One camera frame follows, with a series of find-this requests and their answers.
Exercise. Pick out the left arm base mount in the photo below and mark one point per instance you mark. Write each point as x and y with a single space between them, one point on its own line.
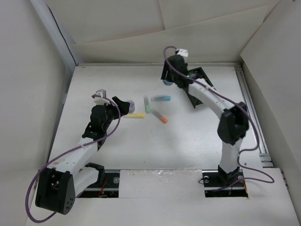
108 189

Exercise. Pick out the aluminium rail right edge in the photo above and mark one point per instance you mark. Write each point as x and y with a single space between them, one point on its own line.
264 155

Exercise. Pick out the yellow highlighter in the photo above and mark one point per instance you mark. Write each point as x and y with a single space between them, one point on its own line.
135 116

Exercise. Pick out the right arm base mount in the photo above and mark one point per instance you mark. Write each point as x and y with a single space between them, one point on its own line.
215 188

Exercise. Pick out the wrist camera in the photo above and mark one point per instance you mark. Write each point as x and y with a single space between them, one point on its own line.
100 97
182 52

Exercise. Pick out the blue white tape roll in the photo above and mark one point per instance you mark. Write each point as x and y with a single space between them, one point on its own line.
167 83

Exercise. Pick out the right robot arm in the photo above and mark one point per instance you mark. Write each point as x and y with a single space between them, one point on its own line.
233 123

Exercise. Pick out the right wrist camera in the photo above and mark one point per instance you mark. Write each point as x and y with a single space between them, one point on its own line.
182 52

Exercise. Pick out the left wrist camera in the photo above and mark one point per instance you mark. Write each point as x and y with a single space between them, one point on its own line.
100 97

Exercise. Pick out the orange highlighter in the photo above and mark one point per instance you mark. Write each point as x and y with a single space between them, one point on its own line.
159 116

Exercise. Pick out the green highlighter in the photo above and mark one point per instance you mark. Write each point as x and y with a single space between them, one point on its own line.
146 104

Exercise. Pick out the blue highlighter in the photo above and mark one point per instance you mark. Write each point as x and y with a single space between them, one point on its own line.
161 98

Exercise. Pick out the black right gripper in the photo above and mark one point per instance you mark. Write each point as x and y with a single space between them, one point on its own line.
166 68

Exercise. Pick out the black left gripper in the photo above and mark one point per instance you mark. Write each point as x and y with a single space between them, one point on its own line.
123 106

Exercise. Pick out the clear jar of paper clips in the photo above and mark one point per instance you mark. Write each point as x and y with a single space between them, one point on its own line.
131 107

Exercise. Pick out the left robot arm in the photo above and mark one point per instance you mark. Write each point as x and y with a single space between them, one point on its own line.
59 185

